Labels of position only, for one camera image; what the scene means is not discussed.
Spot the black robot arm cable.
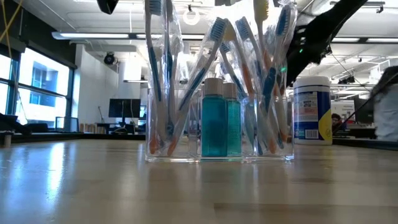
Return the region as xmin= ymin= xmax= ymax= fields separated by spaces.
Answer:
xmin=331 ymin=70 xmax=398 ymax=135

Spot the large window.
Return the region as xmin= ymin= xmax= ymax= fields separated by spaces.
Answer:
xmin=0 ymin=46 xmax=77 ymax=133

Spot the teal mouthwash bottle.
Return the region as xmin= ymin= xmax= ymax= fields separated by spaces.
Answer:
xmin=222 ymin=82 xmax=243 ymax=156
xmin=200 ymin=77 xmax=229 ymax=158

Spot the white ceiling ring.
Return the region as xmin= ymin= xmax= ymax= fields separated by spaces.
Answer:
xmin=182 ymin=7 xmax=201 ymax=26

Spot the white blue wipes canister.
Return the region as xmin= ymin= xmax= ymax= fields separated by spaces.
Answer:
xmin=292 ymin=76 xmax=333 ymax=146

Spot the clear plastic bag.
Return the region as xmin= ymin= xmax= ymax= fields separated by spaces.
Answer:
xmin=144 ymin=88 xmax=295 ymax=164

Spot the black ceiling camera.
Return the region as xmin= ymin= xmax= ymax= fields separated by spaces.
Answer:
xmin=103 ymin=52 xmax=117 ymax=66

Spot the long suspended ceiling light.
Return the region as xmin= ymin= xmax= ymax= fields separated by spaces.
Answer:
xmin=51 ymin=30 xmax=398 ymax=44

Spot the black computer monitor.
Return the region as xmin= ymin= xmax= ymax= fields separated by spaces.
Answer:
xmin=353 ymin=97 xmax=376 ymax=124
xmin=108 ymin=98 xmax=142 ymax=125

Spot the yellow cable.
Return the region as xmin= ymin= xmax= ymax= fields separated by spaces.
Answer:
xmin=0 ymin=0 xmax=24 ymax=58

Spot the small dark monitor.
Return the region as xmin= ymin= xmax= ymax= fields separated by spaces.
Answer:
xmin=55 ymin=116 xmax=79 ymax=132

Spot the person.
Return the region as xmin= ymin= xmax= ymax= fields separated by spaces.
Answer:
xmin=330 ymin=113 xmax=346 ymax=133
xmin=372 ymin=65 xmax=398 ymax=142

